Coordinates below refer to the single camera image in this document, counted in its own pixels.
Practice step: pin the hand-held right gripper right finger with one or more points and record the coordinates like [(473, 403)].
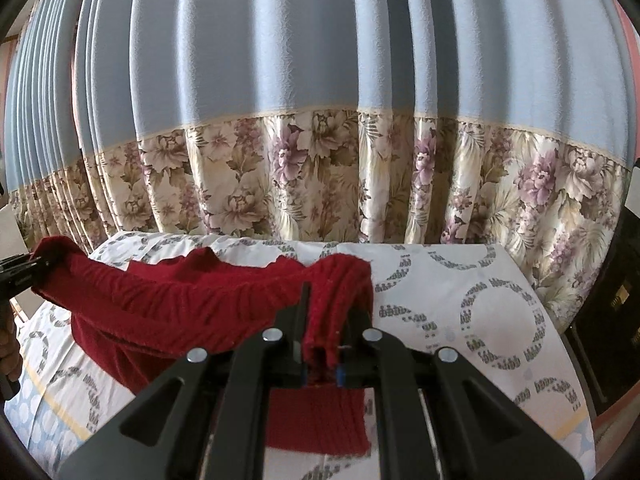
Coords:
[(357, 340)]

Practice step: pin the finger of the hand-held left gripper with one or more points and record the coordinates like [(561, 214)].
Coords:
[(22, 275)]

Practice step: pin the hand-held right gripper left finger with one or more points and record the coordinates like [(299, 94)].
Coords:
[(292, 340)]

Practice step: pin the red knitted sweater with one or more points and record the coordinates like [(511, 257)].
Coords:
[(165, 310)]

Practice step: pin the person's left hand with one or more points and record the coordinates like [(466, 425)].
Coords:
[(9, 350)]

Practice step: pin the printed circle and dot sheet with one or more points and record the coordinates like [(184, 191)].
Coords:
[(450, 320)]

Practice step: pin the blue floral curtain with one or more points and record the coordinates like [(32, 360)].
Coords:
[(325, 85), (45, 125)]

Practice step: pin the black and white water dispenser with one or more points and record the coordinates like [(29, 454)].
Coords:
[(612, 300)]

